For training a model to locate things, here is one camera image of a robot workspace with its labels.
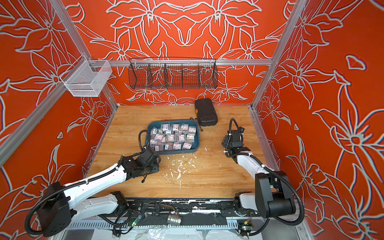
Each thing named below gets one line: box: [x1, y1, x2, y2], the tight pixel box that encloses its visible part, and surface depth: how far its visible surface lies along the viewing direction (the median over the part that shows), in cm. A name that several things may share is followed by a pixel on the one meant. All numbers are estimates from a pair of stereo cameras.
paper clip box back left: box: [160, 124, 169, 132], surface depth 102 cm
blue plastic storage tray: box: [145, 119, 201, 155], surface depth 100 cm
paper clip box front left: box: [173, 143, 182, 150], surface depth 94 cm
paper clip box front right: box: [182, 143, 192, 150], surface depth 94 cm
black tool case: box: [195, 98, 218, 127], surface depth 113 cm
